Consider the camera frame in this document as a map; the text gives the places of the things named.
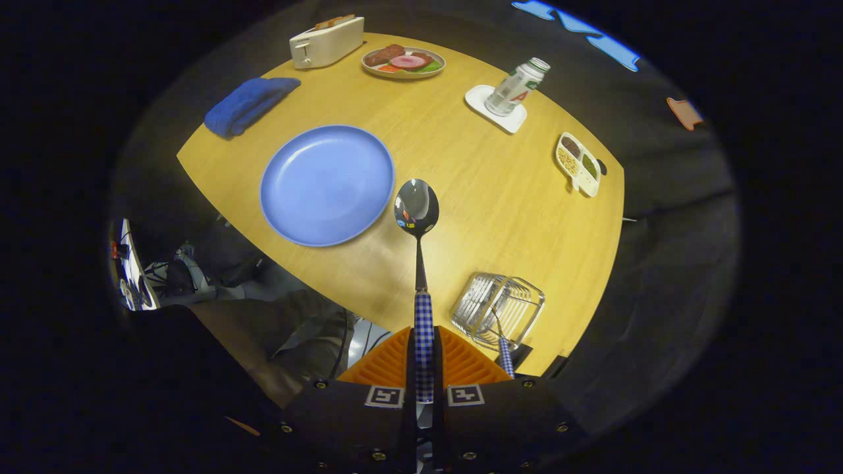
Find blue round plate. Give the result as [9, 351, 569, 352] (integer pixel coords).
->
[259, 124, 396, 248]

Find person's khaki trousers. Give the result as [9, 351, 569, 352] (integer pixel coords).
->
[191, 290, 356, 409]

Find spoon with blue checked handle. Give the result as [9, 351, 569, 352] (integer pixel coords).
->
[394, 178, 440, 404]

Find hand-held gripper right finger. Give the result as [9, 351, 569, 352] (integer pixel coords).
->
[431, 326, 587, 474]

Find white toaster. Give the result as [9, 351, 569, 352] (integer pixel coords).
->
[289, 18, 365, 70]

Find plate of toy food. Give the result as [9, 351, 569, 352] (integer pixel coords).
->
[361, 44, 447, 80]

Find silver drink bottle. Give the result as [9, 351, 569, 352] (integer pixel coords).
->
[485, 57, 551, 117]

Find white divided seasoning tray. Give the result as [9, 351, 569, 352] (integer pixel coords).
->
[555, 132, 602, 198]

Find white square coaster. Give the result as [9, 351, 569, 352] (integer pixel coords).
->
[464, 84, 528, 134]

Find blue folded towel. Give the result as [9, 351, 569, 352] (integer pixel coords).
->
[204, 77, 302, 140]

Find silver wire cutlery rack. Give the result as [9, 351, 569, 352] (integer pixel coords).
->
[450, 272, 546, 352]

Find fork with blue checked handle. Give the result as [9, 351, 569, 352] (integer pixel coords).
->
[491, 306, 516, 379]

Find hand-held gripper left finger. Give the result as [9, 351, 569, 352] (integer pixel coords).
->
[280, 326, 419, 474]

